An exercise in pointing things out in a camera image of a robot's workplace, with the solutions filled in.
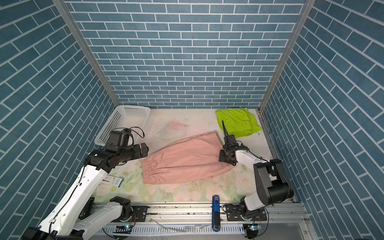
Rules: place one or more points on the black stapler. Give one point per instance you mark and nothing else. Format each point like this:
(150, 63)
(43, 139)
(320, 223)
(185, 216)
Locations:
(86, 211)

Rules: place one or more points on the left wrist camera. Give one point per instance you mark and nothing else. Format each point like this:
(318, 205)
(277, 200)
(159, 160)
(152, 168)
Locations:
(120, 141)

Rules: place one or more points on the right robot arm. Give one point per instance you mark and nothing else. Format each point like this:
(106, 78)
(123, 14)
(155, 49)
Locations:
(272, 184)

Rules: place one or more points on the blue handheld tool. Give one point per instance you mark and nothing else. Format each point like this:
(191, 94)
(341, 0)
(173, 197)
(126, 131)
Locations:
(216, 220)

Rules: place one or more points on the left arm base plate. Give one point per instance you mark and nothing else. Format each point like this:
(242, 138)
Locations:
(140, 213)

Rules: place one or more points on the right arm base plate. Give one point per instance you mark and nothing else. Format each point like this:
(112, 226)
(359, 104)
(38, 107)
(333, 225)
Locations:
(235, 213)

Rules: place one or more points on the aluminium front rail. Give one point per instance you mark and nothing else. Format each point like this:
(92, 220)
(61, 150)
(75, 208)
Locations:
(201, 213)

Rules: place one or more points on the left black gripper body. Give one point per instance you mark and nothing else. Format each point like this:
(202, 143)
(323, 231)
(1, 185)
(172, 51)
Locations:
(135, 153)

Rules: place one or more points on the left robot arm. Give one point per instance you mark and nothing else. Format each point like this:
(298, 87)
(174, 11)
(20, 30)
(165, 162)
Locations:
(63, 222)

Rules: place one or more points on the neon green shorts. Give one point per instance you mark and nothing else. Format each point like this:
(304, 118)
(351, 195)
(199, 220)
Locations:
(238, 122)

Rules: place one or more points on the pink shorts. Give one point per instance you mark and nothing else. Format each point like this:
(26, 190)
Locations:
(191, 159)

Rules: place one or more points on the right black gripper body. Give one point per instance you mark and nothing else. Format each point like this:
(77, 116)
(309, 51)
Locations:
(224, 156)

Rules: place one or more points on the white slotted cable duct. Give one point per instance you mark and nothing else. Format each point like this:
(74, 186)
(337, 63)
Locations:
(172, 230)

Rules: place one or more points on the white plastic basket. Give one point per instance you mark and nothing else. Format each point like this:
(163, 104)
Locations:
(124, 116)

